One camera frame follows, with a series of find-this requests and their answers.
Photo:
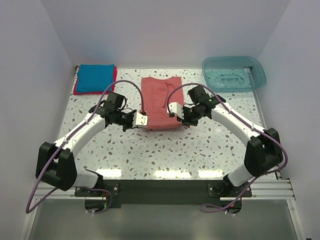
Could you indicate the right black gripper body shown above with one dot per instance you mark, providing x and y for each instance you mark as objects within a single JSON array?
[{"x": 191, "y": 115}]

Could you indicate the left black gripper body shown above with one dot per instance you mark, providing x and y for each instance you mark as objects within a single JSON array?
[{"x": 125, "y": 119}]

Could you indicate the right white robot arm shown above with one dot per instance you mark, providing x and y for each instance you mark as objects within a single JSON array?
[{"x": 263, "y": 149}]

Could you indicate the aluminium frame rail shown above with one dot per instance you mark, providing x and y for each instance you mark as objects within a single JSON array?
[{"x": 270, "y": 189}]

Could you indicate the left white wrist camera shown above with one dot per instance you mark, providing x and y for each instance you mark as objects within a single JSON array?
[{"x": 139, "y": 120}]

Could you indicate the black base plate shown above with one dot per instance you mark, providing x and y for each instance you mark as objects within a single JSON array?
[{"x": 116, "y": 193}]

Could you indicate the salmon pink t shirt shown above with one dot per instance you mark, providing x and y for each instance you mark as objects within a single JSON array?
[{"x": 155, "y": 93}]

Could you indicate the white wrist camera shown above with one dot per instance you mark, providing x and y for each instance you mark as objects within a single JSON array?
[
  {"x": 175, "y": 110},
  {"x": 139, "y": 120}
]

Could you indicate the folded blue t shirt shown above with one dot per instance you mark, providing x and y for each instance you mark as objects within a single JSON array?
[{"x": 94, "y": 79}]

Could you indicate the teal plastic basin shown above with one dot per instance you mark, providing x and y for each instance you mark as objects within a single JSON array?
[{"x": 233, "y": 74}]

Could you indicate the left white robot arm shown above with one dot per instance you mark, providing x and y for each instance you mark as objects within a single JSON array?
[{"x": 56, "y": 162}]

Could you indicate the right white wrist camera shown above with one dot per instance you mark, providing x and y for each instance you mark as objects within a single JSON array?
[{"x": 175, "y": 110}]

